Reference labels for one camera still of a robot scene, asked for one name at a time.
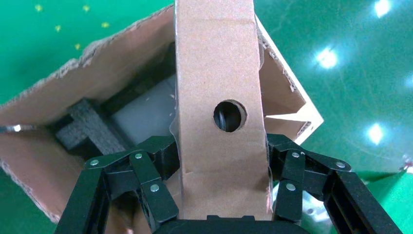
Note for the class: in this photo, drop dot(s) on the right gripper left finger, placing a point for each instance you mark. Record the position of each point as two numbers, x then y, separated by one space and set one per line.
96 200

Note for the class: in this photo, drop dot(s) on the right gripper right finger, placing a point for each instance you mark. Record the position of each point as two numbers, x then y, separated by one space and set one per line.
355 200

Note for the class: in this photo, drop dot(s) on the grey sheet inside carton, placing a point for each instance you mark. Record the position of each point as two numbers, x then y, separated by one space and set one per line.
145 113

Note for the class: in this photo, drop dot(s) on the large open cardboard carton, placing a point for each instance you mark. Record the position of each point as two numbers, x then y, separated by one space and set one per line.
113 64

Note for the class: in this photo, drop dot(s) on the silver metal binder clip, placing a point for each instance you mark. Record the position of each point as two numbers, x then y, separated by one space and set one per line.
407 164
16 128

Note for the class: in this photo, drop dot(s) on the black foam insert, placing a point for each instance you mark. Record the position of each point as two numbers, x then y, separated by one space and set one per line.
87 129

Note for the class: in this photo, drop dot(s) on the yellow star sticker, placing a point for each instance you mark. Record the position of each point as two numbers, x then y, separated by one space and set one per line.
57 28
105 24
77 46
38 7
86 7

